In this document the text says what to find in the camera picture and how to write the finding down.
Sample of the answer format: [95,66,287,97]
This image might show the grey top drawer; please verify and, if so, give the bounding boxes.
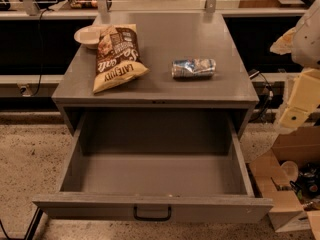
[33,108,272,223]

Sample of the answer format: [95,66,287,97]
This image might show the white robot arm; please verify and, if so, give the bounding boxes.
[270,0,320,134]

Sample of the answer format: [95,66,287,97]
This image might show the grey metal drawer cabinet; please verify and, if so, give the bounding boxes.
[52,12,258,134]

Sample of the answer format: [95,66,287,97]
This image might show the crushed silver blue can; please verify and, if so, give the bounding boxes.
[171,59,216,78]

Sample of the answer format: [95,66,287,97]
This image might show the open cardboard box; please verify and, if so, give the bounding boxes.
[249,126,320,240]

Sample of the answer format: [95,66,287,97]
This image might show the clear plastic cup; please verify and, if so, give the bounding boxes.
[281,161,299,182]

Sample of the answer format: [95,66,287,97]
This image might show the dark bottle in box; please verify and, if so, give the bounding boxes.
[299,163,320,196]

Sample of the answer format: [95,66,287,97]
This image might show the brown and cream chip bag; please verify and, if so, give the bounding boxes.
[93,24,149,93]

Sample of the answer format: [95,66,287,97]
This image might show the small white bowl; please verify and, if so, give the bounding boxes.
[74,26,100,49]

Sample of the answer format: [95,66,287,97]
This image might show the black metal leg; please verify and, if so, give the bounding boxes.
[24,208,43,240]

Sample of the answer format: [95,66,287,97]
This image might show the black cables on right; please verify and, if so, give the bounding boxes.
[248,69,275,123]

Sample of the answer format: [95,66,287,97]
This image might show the black top drawer handle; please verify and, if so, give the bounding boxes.
[133,206,172,222]

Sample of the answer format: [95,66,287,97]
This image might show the black cable on left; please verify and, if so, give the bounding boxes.
[30,7,54,97]

